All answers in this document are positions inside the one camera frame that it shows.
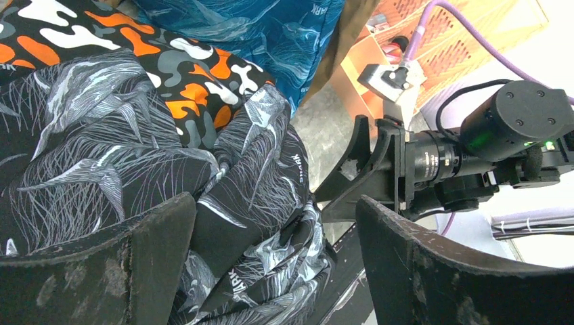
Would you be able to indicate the blue leaf print shorts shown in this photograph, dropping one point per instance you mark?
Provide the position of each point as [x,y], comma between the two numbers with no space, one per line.
[286,38]

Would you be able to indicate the orange camouflage shorts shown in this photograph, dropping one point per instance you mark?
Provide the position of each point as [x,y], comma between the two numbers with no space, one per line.
[203,86]

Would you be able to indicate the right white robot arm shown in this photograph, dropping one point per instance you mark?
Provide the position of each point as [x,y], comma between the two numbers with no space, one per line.
[522,136]

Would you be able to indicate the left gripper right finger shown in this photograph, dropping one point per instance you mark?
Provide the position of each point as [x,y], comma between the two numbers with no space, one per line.
[417,276]

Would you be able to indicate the brown hanging shorts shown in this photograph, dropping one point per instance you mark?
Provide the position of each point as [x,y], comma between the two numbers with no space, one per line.
[353,18]

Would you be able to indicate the pink item in organizer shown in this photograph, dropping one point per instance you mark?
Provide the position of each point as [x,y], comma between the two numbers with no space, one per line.
[395,49]

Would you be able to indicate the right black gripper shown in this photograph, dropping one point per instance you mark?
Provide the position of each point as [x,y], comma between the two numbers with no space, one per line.
[414,163]

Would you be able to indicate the peach plastic file organizer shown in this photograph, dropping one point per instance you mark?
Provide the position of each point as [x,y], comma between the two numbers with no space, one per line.
[447,51]

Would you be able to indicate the dark leaf print shorts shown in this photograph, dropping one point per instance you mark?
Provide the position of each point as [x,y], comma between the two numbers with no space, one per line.
[89,143]

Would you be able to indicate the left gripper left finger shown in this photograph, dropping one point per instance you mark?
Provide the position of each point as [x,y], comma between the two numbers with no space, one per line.
[126,273]

